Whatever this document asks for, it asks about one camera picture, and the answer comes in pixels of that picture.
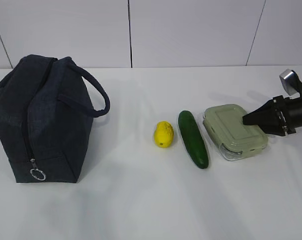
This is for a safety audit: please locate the green cucumber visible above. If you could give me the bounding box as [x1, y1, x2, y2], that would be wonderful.
[178, 110, 209, 169]

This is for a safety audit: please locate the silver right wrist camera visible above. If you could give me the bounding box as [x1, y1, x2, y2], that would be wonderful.
[279, 69, 302, 98]

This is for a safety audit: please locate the glass container green lid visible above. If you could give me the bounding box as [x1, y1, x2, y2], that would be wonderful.
[202, 104, 268, 162]

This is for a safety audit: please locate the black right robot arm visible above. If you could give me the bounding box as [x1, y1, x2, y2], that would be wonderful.
[242, 95, 302, 137]

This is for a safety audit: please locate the silver zipper pull ring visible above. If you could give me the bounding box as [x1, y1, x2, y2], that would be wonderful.
[30, 157, 47, 181]

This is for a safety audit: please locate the dark navy lunch bag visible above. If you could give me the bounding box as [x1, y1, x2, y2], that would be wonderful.
[0, 54, 111, 183]

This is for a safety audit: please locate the yellow lemon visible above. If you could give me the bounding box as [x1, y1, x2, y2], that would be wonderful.
[153, 121, 174, 148]

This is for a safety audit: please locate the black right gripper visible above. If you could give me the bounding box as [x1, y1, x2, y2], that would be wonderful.
[242, 95, 296, 137]

